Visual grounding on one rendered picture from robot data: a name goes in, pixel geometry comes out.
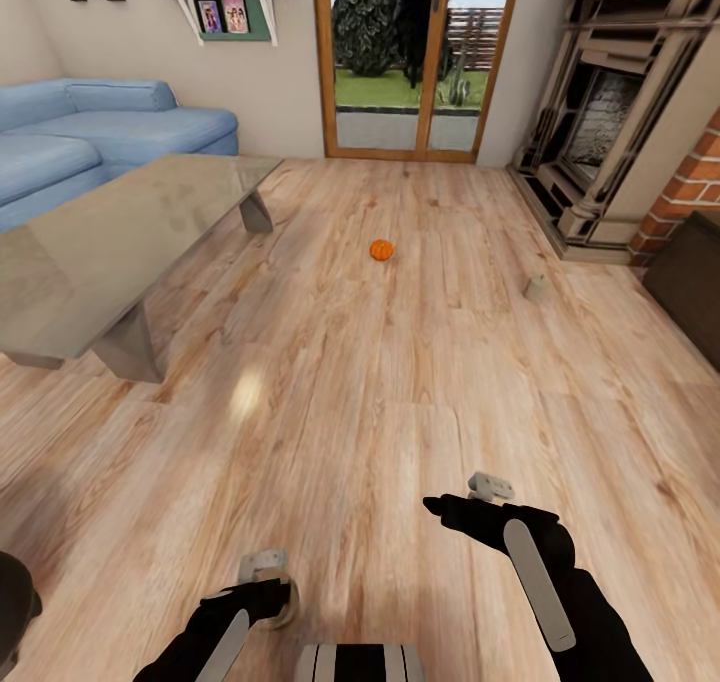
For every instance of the cauldron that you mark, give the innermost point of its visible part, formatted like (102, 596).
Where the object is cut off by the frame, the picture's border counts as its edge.
(19, 603)

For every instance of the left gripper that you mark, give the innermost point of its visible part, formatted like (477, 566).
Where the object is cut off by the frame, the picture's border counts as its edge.
(268, 597)

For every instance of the pumpkin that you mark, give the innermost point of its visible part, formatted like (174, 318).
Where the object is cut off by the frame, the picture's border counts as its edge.
(381, 250)

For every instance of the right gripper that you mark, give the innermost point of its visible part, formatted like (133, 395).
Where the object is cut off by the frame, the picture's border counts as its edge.
(459, 513)

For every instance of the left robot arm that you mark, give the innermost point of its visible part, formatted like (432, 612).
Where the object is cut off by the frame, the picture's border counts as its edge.
(218, 629)

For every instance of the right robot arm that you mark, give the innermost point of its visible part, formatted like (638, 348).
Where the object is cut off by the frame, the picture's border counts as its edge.
(587, 638)

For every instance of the pillar candle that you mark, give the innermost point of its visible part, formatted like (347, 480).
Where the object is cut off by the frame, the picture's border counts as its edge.
(289, 610)
(536, 288)

